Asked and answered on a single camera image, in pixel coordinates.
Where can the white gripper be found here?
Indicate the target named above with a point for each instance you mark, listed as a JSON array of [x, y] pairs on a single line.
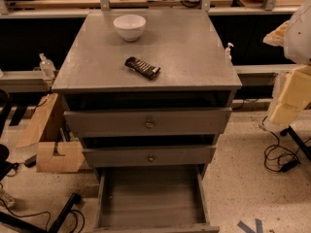
[[299, 36]]

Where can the grey bottom drawer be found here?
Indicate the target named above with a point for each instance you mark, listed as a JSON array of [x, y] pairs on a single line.
[[156, 199]]

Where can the grey drawer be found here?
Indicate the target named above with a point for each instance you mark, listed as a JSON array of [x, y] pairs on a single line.
[[165, 122], [156, 199], [173, 155]]

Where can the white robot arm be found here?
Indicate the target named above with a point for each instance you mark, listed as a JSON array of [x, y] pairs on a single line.
[[294, 36]]

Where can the grey top drawer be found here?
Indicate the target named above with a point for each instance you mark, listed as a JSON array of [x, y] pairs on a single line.
[[165, 122]]

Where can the grey drawer cabinet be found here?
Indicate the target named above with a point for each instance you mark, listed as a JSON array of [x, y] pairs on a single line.
[[194, 72]]

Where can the grey middle drawer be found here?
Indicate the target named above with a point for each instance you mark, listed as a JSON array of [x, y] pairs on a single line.
[[173, 155]]

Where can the white pump bottle right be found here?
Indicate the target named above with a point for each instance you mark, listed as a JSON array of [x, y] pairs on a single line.
[[228, 48]]

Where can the black stand leg right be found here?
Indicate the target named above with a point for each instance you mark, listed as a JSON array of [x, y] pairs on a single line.
[[305, 149]]

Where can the black stand leg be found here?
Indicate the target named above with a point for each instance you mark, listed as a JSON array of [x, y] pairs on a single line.
[[305, 149], [16, 223]]

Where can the dark striped snack packet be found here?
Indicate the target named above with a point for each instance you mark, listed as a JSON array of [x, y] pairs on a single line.
[[143, 68]]

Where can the white ceramic bowl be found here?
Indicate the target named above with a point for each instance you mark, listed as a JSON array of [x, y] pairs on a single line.
[[130, 27]]

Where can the clear sanitizer bottle left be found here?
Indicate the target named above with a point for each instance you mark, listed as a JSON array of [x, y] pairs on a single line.
[[47, 67]]

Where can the cardboard box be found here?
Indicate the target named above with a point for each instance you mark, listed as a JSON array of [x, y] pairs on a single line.
[[43, 133]]

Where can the black chair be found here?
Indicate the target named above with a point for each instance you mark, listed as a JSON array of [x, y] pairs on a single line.
[[5, 166]]

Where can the black stand leg left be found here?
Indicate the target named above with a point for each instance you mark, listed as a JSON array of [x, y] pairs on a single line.
[[16, 223]]

